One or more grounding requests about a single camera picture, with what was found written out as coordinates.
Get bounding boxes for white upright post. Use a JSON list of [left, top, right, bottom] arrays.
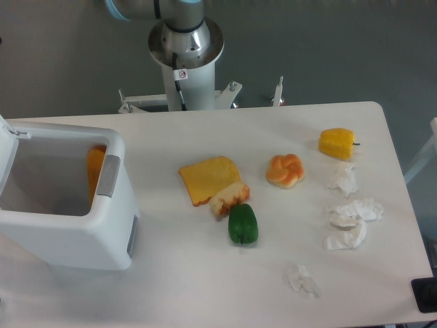
[[272, 76, 285, 107]]

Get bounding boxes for crumpled white tissue middle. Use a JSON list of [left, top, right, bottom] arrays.
[[328, 198, 384, 228]]

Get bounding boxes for crumpled white tissue upper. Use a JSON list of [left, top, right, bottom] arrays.
[[326, 162, 358, 198]]

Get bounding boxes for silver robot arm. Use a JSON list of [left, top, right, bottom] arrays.
[[104, 0, 205, 33]]

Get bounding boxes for crumpled white tissue front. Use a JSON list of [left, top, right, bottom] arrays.
[[287, 264, 320, 297]]

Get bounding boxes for crumpled white tissue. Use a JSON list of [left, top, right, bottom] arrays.
[[326, 162, 358, 198], [324, 221, 367, 251], [287, 264, 320, 297], [328, 198, 384, 228]]

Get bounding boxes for white trash can lid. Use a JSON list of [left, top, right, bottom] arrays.
[[0, 117, 31, 192]]

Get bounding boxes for white trash can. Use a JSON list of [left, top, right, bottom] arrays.
[[1, 122, 140, 270]]

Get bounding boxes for white table leg frame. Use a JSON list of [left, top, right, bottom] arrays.
[[404, 118, 436, 185]]

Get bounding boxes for yellow toast slice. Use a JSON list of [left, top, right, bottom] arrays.
[[178, 156, 240, 207]]

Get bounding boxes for yellow bell pepper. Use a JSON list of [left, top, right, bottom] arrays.
[[318, 128, 360, 161]]

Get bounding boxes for small bread loaf piece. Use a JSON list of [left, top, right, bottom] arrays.
[[209, 181, 251, 221]]

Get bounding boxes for crumpled white tissue lower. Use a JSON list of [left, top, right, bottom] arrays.
[[324, 221, 367, 251]]

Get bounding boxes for orange knotted bread roll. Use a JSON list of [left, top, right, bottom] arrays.
[[266, 154, 305, 189]]

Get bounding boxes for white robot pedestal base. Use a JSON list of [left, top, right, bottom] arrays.
[[119, 18, 242, 113]]

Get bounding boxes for green bell pepper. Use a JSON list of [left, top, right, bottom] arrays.
[[228, 204, 259, 245]]

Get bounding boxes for black device at edge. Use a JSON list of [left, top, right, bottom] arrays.
[[411, 277, 436, 313]]

